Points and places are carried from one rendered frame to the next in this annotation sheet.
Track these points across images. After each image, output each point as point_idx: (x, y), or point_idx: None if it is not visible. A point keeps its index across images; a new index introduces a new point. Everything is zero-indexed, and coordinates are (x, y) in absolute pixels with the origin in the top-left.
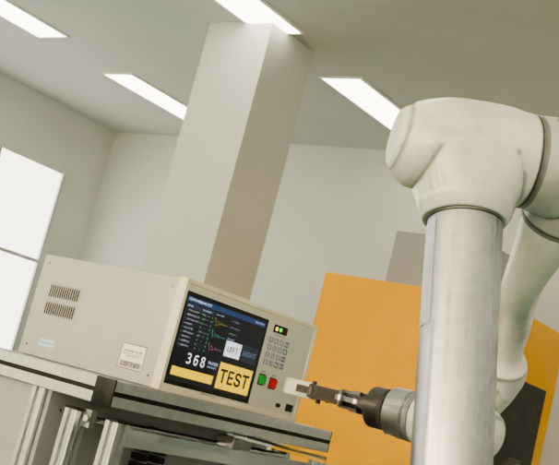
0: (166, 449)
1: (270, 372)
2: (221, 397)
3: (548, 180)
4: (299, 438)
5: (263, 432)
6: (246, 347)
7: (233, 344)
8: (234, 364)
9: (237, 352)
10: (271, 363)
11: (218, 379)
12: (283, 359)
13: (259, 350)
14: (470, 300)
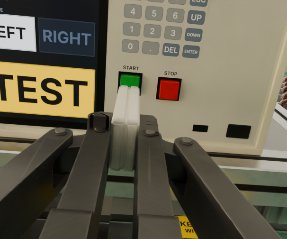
0: None
1: (156, 66)
2: (20, 124)
3: None
4: (255, 193)
5: (131, 187)
6: (51, 20)
7: (4, 19)
8: (28, 62)
9: (25, 36)
10: (153, 46)
11: None
12: (195, 34)
13: (100, 22)
14: None
